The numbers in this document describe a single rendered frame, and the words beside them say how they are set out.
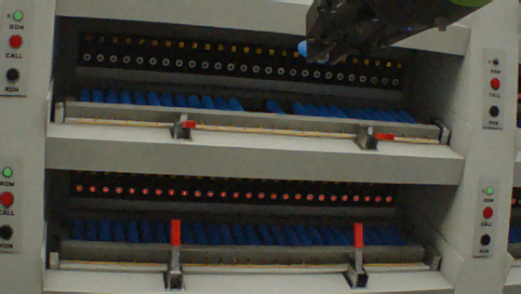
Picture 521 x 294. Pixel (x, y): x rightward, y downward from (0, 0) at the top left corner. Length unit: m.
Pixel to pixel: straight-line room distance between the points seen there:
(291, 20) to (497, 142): 0.37
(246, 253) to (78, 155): 0.28
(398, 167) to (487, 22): 0.27
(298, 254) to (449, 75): 0.37
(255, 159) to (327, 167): 0.10
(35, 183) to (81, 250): 0.13
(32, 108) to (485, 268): 0.71
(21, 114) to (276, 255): 0.41
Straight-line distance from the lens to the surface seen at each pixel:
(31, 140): 0.85
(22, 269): 0.87
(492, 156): 1.04
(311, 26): 0.62
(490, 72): 1.04
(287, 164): 0.90
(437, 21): 0.50
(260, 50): 1.04
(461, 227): 1.02
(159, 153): 0.86
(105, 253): 0.93
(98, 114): 0.90
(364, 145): 0.94
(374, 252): 1.02
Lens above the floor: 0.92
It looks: 1 degrees down
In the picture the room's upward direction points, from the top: 3 degrees clockwise
